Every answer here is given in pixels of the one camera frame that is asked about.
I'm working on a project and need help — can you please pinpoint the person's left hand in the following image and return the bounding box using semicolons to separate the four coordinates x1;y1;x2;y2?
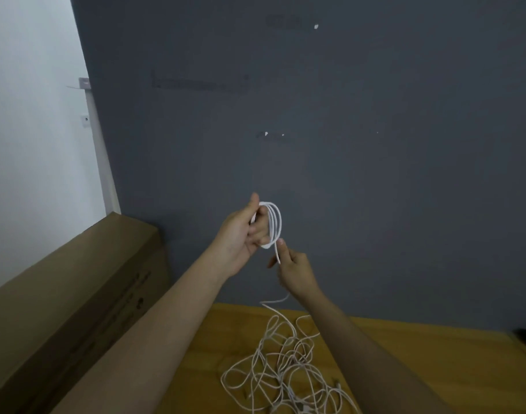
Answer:
205;192;272;283

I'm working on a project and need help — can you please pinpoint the person's right hand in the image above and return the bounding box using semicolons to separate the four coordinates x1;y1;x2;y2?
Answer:
265;237;325;308

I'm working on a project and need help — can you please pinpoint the single white cable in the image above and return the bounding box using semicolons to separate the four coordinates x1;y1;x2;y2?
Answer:
249;201;285;266

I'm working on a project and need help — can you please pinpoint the tangle of white cables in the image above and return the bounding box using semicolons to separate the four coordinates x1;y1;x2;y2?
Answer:
220;293;361;414

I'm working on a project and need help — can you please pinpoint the person's right forearm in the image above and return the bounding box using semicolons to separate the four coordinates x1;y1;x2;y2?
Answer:
304;293;454;414

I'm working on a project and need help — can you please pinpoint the person's left forearm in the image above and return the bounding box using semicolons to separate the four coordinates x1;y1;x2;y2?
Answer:
51;263;230;414

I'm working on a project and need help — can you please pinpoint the plain brown cardboard box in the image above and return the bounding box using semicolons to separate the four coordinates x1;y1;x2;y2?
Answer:
0;212;173;414

